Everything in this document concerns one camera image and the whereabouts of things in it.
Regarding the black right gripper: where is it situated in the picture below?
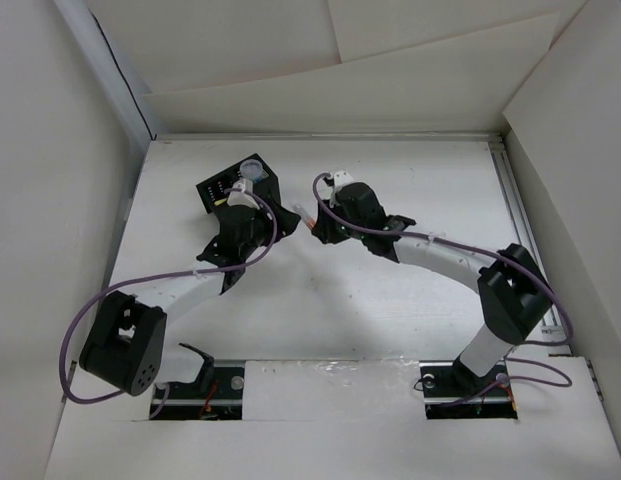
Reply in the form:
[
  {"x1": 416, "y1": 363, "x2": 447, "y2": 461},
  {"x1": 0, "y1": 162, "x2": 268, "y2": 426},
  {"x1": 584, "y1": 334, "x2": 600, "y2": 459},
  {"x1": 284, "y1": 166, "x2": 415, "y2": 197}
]
[{"x1": 312, "y1": 197, "x2": 367, "y2": 244}]

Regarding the clear jar of paper clips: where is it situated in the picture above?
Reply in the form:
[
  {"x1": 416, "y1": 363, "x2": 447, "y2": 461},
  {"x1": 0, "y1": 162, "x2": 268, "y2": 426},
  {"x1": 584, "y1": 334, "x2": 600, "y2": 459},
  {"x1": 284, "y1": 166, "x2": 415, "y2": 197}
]
[{"x1": 239, "y1": 158, "x2": 265, "y2": 183}]

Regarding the black two-compartment organizer box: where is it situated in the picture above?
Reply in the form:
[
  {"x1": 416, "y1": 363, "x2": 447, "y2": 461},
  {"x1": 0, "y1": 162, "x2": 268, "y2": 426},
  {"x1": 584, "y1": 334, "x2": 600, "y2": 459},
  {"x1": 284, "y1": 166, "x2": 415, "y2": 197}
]
[{"x1": 196, "y1": 153, "x2": 281, "y2": 214}]

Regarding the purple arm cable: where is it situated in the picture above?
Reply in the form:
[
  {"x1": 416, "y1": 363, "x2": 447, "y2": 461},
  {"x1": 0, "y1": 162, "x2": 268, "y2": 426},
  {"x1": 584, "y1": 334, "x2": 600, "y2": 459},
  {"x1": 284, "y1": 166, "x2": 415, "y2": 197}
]
[
  {"x1": 312, "y1": 172, "x2": 575, "y2": 409},
  {"x1": 58, "y1": 187, "x2": 279, "y2": 419}
]

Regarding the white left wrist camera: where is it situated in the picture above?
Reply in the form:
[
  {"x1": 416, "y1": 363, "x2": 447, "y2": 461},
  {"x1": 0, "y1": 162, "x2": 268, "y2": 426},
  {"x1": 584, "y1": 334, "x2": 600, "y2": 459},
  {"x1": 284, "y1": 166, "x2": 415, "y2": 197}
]
[{"x1": 227, "y1": 178, "x2": 259, "y2": 209}]

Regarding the aluminium rail back edge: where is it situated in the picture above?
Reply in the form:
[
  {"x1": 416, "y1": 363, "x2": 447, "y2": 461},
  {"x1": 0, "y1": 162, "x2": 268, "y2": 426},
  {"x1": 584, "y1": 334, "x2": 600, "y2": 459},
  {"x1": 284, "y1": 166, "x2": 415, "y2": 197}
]
[{"x1": 156, "y1": 132, "x2": 503, "y2": 143}]

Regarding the aluminium rail edge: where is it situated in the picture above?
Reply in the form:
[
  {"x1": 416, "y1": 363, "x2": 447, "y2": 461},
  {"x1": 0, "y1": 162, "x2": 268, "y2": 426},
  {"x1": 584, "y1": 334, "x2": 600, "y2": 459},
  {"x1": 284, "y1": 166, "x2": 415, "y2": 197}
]
[
  {"x1": 156, "y1": 132, "x2": 503, "y2": 143},
  {"x1": 489, "y1": 134, "x2": 565, "y2": 342}
]

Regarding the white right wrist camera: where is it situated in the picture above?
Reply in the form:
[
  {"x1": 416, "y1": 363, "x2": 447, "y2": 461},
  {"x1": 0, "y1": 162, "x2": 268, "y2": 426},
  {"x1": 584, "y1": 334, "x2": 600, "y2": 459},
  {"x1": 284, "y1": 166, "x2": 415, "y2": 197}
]
[{"x1": 324, "y1": 170, "x2": 355, "y2": 195}]

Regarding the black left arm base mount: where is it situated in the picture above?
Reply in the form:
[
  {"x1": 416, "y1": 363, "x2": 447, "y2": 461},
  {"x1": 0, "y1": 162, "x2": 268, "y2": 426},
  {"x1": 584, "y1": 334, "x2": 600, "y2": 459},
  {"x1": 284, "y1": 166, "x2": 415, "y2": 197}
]
[{"x1": 149, "y1": 343, "x2": 246, "y2": 421}]

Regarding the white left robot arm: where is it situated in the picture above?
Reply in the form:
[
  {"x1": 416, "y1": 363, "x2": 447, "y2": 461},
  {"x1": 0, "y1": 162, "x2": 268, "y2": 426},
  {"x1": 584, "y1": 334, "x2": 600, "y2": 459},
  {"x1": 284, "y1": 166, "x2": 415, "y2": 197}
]
[{"x1": 79, "y1": 201, "x2": 301, "y2": 397}]

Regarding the orange highlighter marker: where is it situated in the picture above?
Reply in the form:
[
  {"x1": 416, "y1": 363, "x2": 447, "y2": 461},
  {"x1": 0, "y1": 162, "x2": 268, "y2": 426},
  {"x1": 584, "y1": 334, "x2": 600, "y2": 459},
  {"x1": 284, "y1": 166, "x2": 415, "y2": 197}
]
[{"x1": 292, "y1": 203, "x2": 316, "y2": 230}]

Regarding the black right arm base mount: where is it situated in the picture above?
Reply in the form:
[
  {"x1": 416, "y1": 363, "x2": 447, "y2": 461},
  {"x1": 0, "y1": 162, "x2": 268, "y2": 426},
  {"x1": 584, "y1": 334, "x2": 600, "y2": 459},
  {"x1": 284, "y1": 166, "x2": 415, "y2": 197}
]
[{"x1": 413, "y1": 360, "x2": 518, "y2": 420}]

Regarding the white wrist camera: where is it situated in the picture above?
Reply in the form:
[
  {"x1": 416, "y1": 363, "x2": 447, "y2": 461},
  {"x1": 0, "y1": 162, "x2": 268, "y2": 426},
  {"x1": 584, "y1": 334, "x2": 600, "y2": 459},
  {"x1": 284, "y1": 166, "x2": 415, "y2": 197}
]
[
  {"x1": 227, "y1": 178, "x2": 259, "y2": 209},
  {"x1": 324, "y1": 170, "x2": 355, "y2": 195}
]

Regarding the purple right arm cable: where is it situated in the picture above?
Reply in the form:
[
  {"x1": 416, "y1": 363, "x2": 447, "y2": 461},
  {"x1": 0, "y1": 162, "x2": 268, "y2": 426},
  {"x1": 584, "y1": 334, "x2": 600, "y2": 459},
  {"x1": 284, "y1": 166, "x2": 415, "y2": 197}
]
[{"x1": 312, "y1": 172, "x2": 575, "y2": 409}]

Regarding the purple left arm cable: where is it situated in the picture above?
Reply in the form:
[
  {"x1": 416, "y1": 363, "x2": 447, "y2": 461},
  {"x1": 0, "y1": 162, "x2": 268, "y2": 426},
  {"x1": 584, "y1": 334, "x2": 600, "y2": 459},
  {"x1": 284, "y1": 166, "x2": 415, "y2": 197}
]
[{"x1": 58, "y1": 187, "x2": 279, "y2": 419}]

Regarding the aluminium rail right edge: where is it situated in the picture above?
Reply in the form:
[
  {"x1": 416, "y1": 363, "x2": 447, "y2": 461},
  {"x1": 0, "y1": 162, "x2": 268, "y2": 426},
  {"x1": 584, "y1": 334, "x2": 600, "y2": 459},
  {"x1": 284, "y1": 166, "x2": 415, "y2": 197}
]
[{"x1": 489, "y1": 134, "x2": 565, "y2": 342}]

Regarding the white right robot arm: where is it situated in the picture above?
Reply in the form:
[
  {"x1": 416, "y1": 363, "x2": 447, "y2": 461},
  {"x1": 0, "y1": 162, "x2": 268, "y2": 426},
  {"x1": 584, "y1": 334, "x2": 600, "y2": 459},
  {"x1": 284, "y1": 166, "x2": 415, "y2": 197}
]
[{"x1": 312, "y1": 172, "x2": 552, "y2": 394}]

